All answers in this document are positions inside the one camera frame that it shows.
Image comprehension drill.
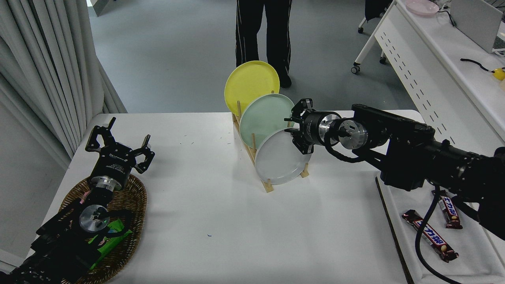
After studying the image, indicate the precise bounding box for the silver laptop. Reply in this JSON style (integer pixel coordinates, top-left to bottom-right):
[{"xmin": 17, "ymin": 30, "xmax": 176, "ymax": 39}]
[{"xmin": 450, "ymin": 0, "xmax": 505, "ymax": 56}]

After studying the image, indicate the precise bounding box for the mint green plate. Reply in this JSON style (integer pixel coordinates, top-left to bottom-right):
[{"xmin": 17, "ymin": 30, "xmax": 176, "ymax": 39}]
[{"xmin": 239, "ymin": 93, "xmax": 296, "ymax": 149}]

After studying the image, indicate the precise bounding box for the person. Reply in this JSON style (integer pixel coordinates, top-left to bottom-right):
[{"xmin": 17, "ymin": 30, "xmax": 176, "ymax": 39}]
[{"xmin": 236, "ymin": 0, "xmax": 293, "ymax": 89}]

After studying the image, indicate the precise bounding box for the black cable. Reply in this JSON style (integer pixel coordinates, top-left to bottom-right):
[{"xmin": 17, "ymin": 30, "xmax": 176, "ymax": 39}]
[
  {"xmin": 436, "ymin": 3, "xmax": 457, "ymax": 27},
  {"xmin": 460, "ymin": 58, "xmax": 496, "ymax": 73}
]

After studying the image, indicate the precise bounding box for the white tray with dark edge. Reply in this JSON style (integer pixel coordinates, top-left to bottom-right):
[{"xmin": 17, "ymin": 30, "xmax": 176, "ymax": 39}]
[{"xmin": 374, "ymin": 176, "xmax": 505, "ymax": 284}]

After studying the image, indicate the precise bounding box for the pink plate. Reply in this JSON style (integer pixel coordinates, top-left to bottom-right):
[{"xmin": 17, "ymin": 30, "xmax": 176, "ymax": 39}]
[{"xmin": 405, "ymin": 0, "xmax": 440, "ymax": 16}]

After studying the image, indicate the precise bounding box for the green snack packet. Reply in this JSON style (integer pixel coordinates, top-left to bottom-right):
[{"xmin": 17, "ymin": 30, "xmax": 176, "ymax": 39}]
[{"xmin": 88, "ymin": 219, "xmax": 133, "ymax": 271}]

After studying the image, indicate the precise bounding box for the grey plate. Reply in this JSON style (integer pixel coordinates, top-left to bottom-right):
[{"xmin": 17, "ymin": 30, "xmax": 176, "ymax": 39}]
[{"xmin": 254, "ymin": 127, "xmax": 312, "ymax": 185}]

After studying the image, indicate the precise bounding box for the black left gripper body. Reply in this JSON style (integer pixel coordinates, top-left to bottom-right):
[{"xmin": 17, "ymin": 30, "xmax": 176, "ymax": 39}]
[{"xmin": 92, "ymin": 144, "xmax": 135, "ymax": 185}]

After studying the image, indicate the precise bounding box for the brown chocolate bar blue print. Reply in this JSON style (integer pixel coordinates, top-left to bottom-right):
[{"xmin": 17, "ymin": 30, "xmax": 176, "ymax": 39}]
[
  {"xmin": 437, "ymin": 191, "xmax": 463, "ymax": 230},
  {"xmin": 402, "ymin": 209, "xmax": 459, "ymax": 263}
]

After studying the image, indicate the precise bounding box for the yellow plate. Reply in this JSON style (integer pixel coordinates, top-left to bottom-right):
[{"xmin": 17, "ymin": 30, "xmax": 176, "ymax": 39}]
[{"xmin": 224, "ymin": 60, "xmax": 281, "ymax": 117}]

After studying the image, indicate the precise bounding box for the white desk with perforated panel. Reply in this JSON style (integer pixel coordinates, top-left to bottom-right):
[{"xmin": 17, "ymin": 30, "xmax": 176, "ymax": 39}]
[{"xmin": 351, "ymin": 0, "xmax": 505, "ymax": 146}]

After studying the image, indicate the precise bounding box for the grey curtain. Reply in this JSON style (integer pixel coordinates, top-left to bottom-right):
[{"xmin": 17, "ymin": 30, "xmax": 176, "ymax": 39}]
[{"xmin": 0, "ymin": 0, "xmax": 127, "ymax": 170}]

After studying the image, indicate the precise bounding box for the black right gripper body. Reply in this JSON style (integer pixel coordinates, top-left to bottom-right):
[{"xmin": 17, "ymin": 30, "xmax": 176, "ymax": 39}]
[{"xmin": 301, "ymin": 111, "xmax": 325, "ymax": 146}]

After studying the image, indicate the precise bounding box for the wooden plate rack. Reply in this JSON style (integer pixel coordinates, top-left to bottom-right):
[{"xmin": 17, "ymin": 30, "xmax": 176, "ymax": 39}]
[{"xmin": 232, "ymin": 91, "xmax": 309, "ymax": 193}]

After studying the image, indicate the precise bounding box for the grey cabinet corner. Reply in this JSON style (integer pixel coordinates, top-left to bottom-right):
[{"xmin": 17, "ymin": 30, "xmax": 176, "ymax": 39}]
[{"xmin": 88, "ymin": 0, "xmax": 119, "ymax": 17}]

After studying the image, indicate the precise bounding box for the brown wicker basket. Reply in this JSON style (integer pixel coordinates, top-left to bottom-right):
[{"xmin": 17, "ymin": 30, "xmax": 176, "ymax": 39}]
[{"xmin": 59, "ymin": 174, "xmax": 148, "ymax": 284}]

